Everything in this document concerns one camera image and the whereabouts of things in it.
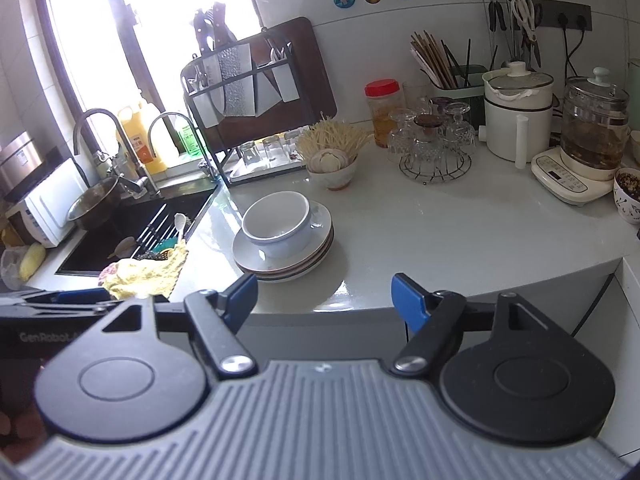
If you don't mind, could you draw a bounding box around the left drinking glass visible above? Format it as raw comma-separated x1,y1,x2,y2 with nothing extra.
240,141,262,166

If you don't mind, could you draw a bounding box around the white drip tray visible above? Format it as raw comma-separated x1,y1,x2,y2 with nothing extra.
228,153,305,184

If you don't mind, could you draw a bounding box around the bowl with noodles and onion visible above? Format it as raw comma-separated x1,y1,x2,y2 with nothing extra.
295,117,373,191

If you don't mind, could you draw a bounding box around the right drinking glass red print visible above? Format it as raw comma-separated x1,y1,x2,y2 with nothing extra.
283,129,302,160

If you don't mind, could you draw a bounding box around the yellow dish cloth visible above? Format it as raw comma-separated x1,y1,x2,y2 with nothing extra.
98,240,189,300

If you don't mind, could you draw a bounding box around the middle drinking glass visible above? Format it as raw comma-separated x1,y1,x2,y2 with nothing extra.
262,136,284,162

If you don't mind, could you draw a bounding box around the steel pot in sink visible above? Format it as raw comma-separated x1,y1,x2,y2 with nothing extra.
66,177,122,231

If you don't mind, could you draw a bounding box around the white ceramic bowl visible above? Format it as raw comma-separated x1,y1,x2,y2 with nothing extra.
241,191,312,259

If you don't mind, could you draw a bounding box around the orange detergent bottle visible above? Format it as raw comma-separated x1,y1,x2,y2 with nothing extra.
117,99,167,174

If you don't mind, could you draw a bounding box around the dark wooden cutting board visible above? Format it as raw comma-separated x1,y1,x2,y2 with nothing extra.
204,16,337,152

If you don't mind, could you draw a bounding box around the colourful floral plate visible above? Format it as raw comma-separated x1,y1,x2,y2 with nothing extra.
253,245,332,282

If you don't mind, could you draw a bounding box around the glass electric kettle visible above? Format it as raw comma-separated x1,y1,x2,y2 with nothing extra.
530,67,629,207

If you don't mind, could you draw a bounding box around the hanging utensils rack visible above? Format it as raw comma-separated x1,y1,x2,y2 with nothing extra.
487,0,542,70

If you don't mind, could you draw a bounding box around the red-lid plastic jar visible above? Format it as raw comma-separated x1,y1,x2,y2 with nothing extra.
364,78,404,148

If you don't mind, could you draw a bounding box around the chopstick holder with utensils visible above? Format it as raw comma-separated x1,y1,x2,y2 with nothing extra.
410,30,487,113

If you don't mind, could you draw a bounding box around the white spoon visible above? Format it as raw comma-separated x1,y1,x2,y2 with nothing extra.
174,212,188,243

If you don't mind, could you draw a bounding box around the white leaf-pattern plate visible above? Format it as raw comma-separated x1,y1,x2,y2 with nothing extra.
232,237,333,280
232,200,334,259

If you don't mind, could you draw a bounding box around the left hand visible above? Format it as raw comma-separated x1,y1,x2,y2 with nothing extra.
1,404,48,464

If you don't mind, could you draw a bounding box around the black dish rack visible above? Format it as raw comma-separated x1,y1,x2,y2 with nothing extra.
180,15,292,186

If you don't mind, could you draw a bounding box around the small patterned bowl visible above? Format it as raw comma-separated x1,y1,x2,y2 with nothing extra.
613,168,640,226

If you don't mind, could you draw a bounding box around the small steel faucet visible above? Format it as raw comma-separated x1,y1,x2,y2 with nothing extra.
148,112,219,181

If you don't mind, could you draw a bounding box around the tall steel faucet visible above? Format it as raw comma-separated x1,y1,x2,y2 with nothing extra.
72,107,160,197

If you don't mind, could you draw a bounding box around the white electric cooking pot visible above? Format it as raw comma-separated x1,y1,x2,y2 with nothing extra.
478,62,554,169

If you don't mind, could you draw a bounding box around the white cutlery caddy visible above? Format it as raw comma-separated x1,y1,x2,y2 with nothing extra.
270,48,299,102

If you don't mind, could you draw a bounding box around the green bottle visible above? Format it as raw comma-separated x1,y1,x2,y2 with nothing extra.
179,125,202,157

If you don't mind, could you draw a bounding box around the black sink drain rack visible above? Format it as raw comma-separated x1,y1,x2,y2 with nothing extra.
132,205,174,258

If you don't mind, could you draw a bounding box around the white appliance by sink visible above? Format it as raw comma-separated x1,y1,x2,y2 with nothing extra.
6,159,88,249

